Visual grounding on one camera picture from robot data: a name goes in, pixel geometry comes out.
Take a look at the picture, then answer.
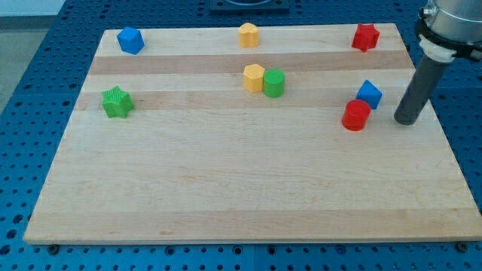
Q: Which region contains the green star block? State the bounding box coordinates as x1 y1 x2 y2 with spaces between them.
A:
102 86 134 118

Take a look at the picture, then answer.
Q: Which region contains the red star block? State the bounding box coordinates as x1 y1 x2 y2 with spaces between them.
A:
351 23 380 53

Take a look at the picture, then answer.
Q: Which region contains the wooden board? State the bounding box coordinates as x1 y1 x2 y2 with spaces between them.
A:
23 23 481 245

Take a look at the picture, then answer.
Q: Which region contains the yellow hexagon block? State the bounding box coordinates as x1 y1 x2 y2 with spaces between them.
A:
243 64 265 93

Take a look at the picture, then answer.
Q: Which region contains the green cylinder block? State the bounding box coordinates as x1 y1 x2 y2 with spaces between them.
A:
263 69 285 98

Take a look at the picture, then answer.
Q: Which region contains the yellow heart block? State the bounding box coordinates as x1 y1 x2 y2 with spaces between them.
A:
238 23 259 47

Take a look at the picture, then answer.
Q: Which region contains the red cylinder block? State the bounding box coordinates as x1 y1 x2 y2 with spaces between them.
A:
341 99 371 131

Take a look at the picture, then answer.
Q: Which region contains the blue diamond block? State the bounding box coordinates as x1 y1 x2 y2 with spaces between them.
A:
355 80 383 110

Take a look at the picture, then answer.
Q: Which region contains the blue cube block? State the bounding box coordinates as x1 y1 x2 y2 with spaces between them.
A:
117 27 145 55

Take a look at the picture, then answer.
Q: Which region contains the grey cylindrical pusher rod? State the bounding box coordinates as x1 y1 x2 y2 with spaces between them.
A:
394 55 450 126

